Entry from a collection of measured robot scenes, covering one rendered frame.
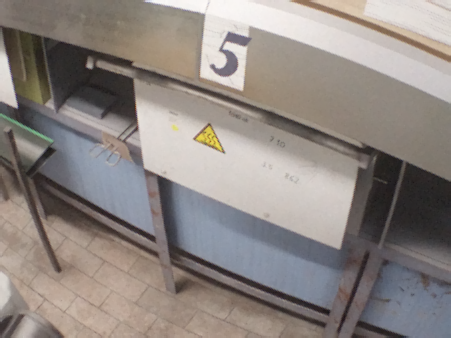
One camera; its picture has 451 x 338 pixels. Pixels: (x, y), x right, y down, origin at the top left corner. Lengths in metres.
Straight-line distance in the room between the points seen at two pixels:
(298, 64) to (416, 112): 0.23
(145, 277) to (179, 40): 1.68
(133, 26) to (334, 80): 0.42
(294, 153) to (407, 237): 0.52
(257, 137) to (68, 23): 0.54
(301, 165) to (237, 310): 1.22
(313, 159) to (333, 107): 0.39
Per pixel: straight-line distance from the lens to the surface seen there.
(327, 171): 1.44
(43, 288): 2.75
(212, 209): 2.10
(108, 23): 1.25
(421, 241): 1.79
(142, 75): 1.38
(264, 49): 1.07
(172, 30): 1.16
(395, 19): 0.98
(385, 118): 1.03
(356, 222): 1.71
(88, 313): 2.63
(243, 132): 1.49
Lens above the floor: 2.23
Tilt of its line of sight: 46 degrees down
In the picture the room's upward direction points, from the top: 1 degrees counter-clockwise
